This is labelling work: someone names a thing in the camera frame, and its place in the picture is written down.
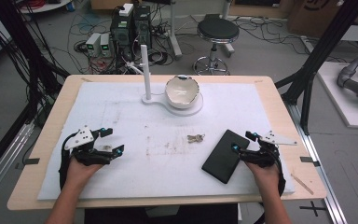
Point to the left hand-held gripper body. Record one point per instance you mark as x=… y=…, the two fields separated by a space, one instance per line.
x=84 y=155

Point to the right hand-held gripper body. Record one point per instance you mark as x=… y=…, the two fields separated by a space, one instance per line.
x=262 y=155

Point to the black smartphone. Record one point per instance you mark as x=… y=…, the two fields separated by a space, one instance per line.
x=225 y=156

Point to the person's left hand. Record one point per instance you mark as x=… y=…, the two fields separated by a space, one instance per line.
x=80 y=172

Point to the person's right hand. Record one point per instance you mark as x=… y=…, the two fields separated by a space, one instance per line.
x=264 y=177

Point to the bunch of metal keys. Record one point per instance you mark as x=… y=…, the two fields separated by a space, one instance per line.
x=195 y=138

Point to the wooden table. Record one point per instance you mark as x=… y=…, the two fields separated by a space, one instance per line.
x=52 y=124

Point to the white foam mat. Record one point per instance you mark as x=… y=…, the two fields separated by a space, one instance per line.
x=155 y=174

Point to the black tape strip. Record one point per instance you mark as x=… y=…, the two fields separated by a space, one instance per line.
x=309 y=160
x=31 y=161

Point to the thin wooden stick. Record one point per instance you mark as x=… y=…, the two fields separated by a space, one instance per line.
x=302 y=184

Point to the white stand with pole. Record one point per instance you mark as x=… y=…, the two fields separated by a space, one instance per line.
x=155 y=101

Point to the white eggshell-shaped bowl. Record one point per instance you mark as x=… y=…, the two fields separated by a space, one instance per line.
x=181 y=91

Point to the grey power supply unit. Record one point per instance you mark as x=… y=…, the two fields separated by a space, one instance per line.
x=93 y=44
x=105 y=46

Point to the white base board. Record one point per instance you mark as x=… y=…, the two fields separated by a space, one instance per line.
x=345 y=99

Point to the black computer tower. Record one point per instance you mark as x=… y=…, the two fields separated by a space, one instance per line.
x=121 y=34
x=143 y=26

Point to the black round stool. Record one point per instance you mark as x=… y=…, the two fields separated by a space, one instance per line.
x=217 y=31

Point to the white table leg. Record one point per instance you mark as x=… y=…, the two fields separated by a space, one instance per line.
x=174 y=34

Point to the white box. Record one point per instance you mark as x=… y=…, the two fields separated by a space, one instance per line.
x=126 y=9

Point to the cardboard box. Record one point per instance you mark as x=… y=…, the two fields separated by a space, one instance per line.
x=313 y=14

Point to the aluminium rail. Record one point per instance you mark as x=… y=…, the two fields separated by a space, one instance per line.
x=3 y=168
x=320 y=174

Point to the black frame post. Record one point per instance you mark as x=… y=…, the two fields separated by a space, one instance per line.
x=320 y=59
x=21 y=46

